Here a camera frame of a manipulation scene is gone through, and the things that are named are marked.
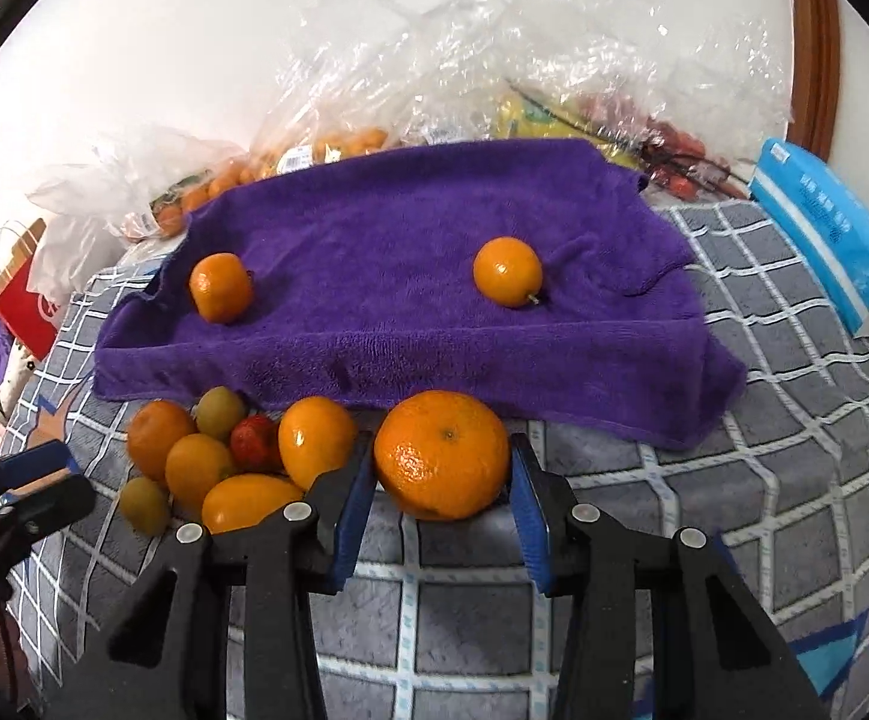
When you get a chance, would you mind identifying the red paper bag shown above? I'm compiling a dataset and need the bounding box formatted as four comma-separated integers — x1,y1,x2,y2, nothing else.
0,219,68,361

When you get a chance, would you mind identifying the white plastic bag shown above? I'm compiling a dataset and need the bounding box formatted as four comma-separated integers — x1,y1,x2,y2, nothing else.
28,127,244,295

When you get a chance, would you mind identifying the blue tissue pack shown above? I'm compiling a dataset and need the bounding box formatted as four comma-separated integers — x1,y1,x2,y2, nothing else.
750,136,869,338

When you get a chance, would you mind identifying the small orange with stem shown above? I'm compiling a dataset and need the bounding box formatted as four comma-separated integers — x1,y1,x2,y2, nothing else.
474,237,544,308

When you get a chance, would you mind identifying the large round orange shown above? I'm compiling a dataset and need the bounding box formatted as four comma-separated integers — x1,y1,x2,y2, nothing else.
373,390,512,522

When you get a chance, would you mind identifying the pack of red fruit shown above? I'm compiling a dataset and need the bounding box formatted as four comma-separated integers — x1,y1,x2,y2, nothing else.
577,94,752,200

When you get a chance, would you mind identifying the clear bag of kumquats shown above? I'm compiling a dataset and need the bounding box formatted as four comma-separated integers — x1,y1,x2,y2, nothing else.
250,124,406,185

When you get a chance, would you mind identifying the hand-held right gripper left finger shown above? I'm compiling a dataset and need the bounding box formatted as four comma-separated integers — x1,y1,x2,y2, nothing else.
52,433,376,720

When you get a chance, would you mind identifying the yellow packet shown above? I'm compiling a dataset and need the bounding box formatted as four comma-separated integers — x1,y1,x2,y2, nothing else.
495,86,640,167

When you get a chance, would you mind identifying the net bag of small oranges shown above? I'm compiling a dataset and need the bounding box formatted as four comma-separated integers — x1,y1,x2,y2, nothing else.
123,157,256,241

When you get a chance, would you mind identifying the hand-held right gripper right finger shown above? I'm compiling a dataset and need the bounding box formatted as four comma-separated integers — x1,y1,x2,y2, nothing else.
510,433,833,720

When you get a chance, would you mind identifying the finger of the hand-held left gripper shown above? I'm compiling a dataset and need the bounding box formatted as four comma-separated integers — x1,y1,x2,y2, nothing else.
0,472,98,572
0,439,77,499

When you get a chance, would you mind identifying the grey checked blanket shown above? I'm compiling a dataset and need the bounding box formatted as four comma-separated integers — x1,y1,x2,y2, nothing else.
0,195,869,720

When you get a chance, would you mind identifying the large clear plastic bag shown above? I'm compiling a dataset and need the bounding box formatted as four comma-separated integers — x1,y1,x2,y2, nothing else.
254,0,796,170

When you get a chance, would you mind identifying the purple towel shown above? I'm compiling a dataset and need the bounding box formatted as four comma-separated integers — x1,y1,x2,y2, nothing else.
93,139,747,451

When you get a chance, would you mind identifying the red small fruit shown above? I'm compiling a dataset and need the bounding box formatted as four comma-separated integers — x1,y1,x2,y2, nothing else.
229,415,286,473

